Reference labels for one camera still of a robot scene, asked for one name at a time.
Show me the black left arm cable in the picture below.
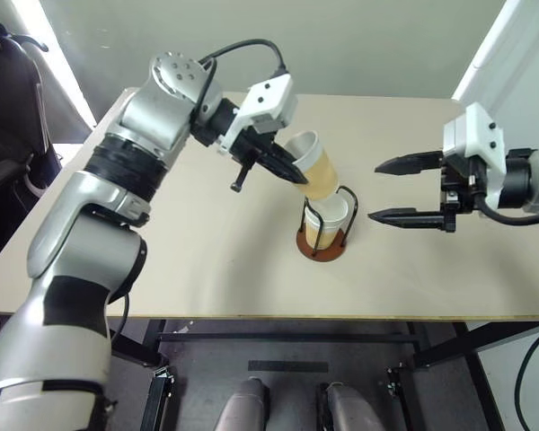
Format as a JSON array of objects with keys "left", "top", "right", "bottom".
[{"left": 190, "top": 40, "right": 290, "bottom": 129}]

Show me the black metal table frame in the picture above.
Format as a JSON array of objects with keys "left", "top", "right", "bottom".
[{"left": 110, "top": 319, "right": 539, "bottom": 431}]

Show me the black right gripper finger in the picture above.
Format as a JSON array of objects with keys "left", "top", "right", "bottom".
[
  {"left": 374, "top": 150, "right": 446, "bottom": 176},
  {"left": 368, "top": 207, "right": 446, "bottom": 230}
]

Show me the black hanging cable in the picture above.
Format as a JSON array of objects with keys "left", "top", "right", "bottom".
[{"left": 514, "top": 309, "right": 539, "bottom": 431}]

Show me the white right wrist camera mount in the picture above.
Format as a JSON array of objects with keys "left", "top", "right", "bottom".
[{"left": 443, "top": 101, "right": 508, "bottom": 198}]

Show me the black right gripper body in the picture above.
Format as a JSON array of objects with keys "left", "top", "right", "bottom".
[{"left": 438, "top": 154, "right": 489, "bottom": 234}]

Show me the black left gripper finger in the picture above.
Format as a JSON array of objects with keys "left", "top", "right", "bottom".
[
  {"left": 261, "top": 154, "right": 308, "bottom": 186},
  {"left": 269, "top": 141, "right": 297, "bottom": 164}
]

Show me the black wire cup holder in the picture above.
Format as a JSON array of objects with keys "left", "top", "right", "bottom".
[{"left": 295, "top": 186, "right": 359, "bottom": 263}]

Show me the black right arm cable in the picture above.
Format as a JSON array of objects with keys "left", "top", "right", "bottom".
[{"left": 466, "top": 172, "right": 539, "bottom": 225}]

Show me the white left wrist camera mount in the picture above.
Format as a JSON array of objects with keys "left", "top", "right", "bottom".
[{"left": 217, "top": 74, "right": 300, "bottom": 156}]

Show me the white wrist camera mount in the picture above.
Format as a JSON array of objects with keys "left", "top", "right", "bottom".
[
  {"left": 217, "top": 74, "right": 300, "bottom": 156},
  {"left": 443, "top": 101, "right": 508, "bottom": 198}
]

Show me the grey rounded shape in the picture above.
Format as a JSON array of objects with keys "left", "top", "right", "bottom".
[
  {"left": 316, "top": 381, "right": 385, "bottom": 431},
  {"left": 218, "top": 376, "right": 270, "bottom": 431}
]

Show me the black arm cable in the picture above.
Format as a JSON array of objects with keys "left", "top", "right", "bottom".
[
  {"left": 466, "top": 172, "right": 539, "bottom": 225},
  {"left": 190, "top": 40, "right": 290, "bottom": 129}
]

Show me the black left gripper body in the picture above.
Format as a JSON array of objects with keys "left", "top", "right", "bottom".
[{"left": 230, "top": 123, "right": 282, "bottom": 193}]

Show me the black tape strip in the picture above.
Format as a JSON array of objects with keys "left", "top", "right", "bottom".
[{"left": 247, "top": 359, "right": 330, "bottom": 374}]

